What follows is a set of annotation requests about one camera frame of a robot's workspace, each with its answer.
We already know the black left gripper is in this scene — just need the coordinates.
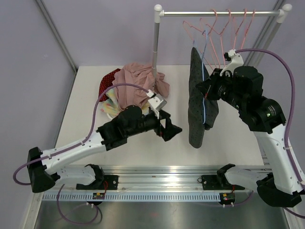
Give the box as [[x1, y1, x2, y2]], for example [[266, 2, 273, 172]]
[[126, 109, 182, 141]]

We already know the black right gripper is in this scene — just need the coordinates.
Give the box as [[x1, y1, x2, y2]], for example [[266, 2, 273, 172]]
[[197, 69, 246, 112]]

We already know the dark grey dotted skirt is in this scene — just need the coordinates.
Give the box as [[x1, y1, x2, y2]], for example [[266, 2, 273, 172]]
[[188, 47, 219, 148]]

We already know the blue wire hanger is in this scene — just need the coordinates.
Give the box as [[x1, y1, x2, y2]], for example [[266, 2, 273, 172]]
[[193, 30, 208, 124]]

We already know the pink pleated skirt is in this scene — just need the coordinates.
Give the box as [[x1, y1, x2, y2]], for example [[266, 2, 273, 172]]
[[112, 62, 170, 110]]

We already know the yellow blue tie-dye skirt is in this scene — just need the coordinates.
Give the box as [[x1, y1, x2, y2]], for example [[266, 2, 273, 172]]
[[100, 85, 149, 117]]

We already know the pink hanger of tie-dye skirt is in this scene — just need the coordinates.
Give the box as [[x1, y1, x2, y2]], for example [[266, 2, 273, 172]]
[[199, 9, 232, 68]]

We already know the red polka dot skirt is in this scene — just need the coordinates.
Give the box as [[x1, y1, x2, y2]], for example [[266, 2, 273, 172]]
[[98, 68, 121, 102]]

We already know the pink hanger of red skirt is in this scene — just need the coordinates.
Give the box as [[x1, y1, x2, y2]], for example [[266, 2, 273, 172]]
[[220, 9, 247, 54]]

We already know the pink hanger of white skirt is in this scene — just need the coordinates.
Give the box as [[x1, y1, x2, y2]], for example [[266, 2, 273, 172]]
[[232, 10, 255, 49]]

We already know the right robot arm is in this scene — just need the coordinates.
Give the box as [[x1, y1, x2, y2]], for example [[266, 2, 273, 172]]
[[196, 66, 305, 208]]

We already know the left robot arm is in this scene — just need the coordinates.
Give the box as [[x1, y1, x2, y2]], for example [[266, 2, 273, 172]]
[[27, 105, 182, 193]]

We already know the white metal clothes rack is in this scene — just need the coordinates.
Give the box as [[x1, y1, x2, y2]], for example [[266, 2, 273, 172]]
[[152, 4, 292, 74]]

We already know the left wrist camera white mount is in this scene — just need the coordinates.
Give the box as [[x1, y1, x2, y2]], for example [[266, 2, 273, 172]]
[[146, 90, 167, 119]]

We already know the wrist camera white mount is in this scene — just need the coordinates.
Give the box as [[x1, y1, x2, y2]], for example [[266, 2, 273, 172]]
[[146, 90, 167, 119], [220, 49, 244, 76]]

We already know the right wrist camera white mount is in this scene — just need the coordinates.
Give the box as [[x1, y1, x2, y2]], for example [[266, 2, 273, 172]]
[[220, 49, 244, 76]]

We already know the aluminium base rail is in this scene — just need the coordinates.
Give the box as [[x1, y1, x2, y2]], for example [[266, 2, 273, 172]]
[[54, 164, 275, 194]]

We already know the white slotted cable duct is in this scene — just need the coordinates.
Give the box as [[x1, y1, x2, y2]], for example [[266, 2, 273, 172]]
[[42, 192, 220, 202]]

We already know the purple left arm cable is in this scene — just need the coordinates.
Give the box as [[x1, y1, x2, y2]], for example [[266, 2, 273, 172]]
[[12, 83, 153, 225]]

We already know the aluminium corner frame right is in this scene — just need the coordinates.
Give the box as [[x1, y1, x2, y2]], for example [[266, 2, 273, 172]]
[[238, 0, 286, 167]]

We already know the aluminium corner frame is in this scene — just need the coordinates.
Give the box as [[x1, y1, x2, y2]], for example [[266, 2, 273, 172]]
[[34, 0, 78, 75], [238, 0, 286, 167]]

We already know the aluminium corner frame left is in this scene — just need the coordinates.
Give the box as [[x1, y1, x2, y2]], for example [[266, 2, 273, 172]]
[[34, 0, 78, 75]]

